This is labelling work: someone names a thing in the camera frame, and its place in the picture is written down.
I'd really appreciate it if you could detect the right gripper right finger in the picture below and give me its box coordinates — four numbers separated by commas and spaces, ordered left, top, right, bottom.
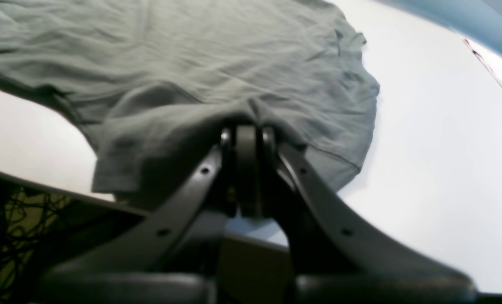
262, 127, 475, 292

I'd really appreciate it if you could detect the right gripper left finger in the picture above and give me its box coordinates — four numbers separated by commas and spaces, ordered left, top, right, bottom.
46, 128, 235, 279

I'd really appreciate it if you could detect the grey T-shirt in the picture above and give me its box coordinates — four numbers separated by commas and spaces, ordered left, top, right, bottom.
0, 0, 380, 196

